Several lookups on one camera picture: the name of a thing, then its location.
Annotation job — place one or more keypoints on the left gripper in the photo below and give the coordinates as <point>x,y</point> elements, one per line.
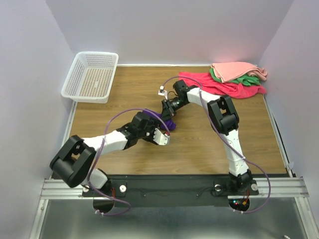
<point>153,125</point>

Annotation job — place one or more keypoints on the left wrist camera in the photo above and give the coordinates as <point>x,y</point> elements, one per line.
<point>160,138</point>

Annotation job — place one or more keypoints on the green towel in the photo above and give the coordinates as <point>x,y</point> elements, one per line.
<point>244,80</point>

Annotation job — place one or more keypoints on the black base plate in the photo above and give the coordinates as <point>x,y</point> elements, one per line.
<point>169,191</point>

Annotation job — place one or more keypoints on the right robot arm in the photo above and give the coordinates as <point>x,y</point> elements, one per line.
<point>224,120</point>

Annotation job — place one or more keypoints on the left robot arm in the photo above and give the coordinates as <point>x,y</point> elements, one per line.
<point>74,160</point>

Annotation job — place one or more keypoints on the aluminium frame rail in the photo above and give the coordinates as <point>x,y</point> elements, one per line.
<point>280,188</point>

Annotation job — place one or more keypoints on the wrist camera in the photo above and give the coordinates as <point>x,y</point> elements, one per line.
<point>163,92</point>
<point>160,138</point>

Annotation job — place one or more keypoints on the purple towel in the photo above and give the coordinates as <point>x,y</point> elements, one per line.
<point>167,123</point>

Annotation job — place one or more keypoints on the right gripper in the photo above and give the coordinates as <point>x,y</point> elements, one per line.
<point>168,111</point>

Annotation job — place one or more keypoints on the salmon pink towel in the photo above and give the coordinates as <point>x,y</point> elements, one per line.
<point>229,71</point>

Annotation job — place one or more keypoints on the hot pink towel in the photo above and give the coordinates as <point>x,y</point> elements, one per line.
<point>237,91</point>

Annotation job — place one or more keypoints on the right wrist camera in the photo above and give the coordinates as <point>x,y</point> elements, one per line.
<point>163,92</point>

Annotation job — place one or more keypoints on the white plastic basket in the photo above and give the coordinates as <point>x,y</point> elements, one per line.
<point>90,77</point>

